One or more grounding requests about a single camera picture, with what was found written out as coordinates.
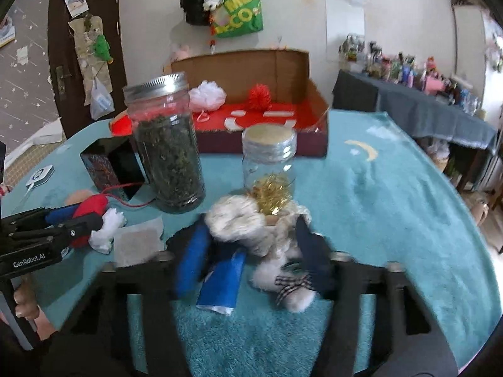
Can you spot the teal moon print blanket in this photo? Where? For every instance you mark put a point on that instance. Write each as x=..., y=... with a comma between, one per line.
x=373, y=212

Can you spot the green tote bag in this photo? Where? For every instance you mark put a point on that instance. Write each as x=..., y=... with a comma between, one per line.
x=239, y=11

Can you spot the table with grey cloth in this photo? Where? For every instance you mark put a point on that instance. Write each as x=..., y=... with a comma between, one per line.
x=393, y=98

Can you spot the translucent paper sheet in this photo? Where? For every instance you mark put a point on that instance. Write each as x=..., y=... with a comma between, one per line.
x=137, y=243

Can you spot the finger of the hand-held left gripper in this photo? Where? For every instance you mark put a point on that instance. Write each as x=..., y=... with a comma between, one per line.
x=78, y=229
x=59, y=214

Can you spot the small glass jar cork lid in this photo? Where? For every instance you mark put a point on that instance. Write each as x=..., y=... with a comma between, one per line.
x=267, y=157

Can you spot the gold tinsel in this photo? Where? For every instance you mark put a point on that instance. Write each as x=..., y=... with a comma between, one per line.
x=271, y=194

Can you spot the green plush toy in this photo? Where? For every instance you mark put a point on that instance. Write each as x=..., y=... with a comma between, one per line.
x=103, y=47

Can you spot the pale pink plush toy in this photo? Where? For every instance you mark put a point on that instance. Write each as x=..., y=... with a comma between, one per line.
x=181, y=52

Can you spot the white plush with plaid bow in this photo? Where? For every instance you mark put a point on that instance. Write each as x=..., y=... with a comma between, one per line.
x=271, y=273

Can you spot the wall picture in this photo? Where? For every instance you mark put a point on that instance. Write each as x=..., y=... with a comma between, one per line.
x=6, y=31

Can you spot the tall glass jar dried herbs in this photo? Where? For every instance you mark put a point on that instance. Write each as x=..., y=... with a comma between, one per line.
x=169, y=157

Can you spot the photo sheet on door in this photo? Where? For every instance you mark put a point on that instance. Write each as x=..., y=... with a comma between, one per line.
x=76, y=2

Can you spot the red cardboard box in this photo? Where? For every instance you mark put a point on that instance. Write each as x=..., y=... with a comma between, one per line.
x=255, y=66

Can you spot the white mesh bath pouf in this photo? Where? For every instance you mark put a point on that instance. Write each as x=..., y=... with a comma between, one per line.
x=208, y=94

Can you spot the red pom-pom ball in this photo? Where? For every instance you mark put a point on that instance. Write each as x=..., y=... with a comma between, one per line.
x=259, y=98

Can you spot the red and white plush toy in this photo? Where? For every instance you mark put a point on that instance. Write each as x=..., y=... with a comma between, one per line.
x=94, y=204

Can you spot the beige fluffy scrunchie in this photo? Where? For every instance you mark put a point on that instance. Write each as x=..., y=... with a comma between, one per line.
x=232, y=216

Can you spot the beige round pad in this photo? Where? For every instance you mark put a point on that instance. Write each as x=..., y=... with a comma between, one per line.
x=78, y=197

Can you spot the beige hanging cloth organizer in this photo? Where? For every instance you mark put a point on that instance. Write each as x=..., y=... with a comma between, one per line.
x=84, y=55

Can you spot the cream braided scrunchie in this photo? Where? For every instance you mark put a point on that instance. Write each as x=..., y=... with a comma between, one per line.
x=289, y=220

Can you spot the person's left hand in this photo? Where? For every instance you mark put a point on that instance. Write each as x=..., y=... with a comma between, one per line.
x=25, y=298

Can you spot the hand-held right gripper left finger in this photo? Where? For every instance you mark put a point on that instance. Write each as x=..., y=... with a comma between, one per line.
x=190, y=259

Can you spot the row of bottles and figurines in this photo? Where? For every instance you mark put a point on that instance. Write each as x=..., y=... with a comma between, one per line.
x=397, y=66

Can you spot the black glossy box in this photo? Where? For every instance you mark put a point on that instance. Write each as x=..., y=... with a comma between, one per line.
x=114, y=165

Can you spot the black bag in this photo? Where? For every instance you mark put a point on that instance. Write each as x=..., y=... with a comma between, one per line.
x=194, y=6

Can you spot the clear plastic bag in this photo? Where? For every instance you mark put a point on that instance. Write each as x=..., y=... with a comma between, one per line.
x=101, y=100

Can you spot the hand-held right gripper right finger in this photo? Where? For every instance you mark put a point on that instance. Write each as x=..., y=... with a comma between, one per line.
x=312, y=255

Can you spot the small white charger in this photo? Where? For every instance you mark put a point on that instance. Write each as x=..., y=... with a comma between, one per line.
x=39, y=174

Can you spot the blue sponge roll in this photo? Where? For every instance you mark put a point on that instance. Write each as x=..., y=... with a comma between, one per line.
x=224, y=282

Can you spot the person's left forearm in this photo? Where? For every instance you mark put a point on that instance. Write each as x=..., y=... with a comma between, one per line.
x=27, y=341

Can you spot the dark brown door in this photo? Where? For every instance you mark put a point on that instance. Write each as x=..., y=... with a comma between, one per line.
x=59, y=43

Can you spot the wicker basket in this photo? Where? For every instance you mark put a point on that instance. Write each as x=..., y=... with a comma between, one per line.
x=440, y=161

